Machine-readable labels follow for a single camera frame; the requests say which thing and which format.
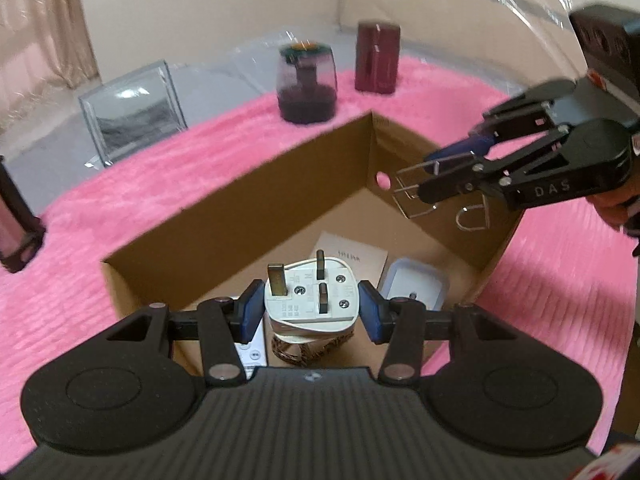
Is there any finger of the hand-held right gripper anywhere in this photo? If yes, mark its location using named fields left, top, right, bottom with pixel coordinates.
left=430, top=79, right=579, bottom=164
left=417, top=127, right=571, bottom=207

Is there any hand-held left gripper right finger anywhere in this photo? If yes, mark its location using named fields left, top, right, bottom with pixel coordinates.
left=356, top=280, right=511, bottom=387

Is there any pink curtain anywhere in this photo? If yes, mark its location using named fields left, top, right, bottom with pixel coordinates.
left=0, top=0, right=101, bottom=133

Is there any white square night light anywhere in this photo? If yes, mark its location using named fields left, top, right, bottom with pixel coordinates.
left=377, top=257, right=449, bottom=312

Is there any brown cardboard box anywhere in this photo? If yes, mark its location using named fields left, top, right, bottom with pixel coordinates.
left=100, top=110, right=526, bottom=391

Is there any pink ribbed blanket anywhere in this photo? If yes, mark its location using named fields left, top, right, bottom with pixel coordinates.
left=0, top=55, right=640, bottom=466

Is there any person's right hand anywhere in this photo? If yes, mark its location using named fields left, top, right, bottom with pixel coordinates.
left=587, top=185, right=640, bottom=258

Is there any glass jar with dark base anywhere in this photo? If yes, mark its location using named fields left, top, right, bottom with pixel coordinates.
left=275, top=41, right=338, bottom=125

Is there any white remote control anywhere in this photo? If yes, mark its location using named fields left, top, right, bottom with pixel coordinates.
left=232, top=317, right=269, bottom=382

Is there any metal wire stand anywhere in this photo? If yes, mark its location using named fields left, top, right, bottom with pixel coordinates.
left=392, top=160, right=493, bottom=233

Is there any glass picture frame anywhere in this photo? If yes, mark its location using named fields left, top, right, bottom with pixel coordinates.
left=78, top=60, right=188, bottom=170

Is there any key bunch with brown strap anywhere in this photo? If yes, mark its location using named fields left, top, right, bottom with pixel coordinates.
left=270, top=327, right=357, bottom=367

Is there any dark red canister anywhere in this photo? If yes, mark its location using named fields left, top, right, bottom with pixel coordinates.
left=354, top=20, right=402, bottom=94

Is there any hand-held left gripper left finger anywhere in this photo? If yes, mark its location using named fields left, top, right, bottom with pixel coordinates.
left=102, top=280, right=266, bottom=388

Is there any white three-pin plug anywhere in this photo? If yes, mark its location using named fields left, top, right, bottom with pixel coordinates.
left=263, top=252, right=362, bottom=346

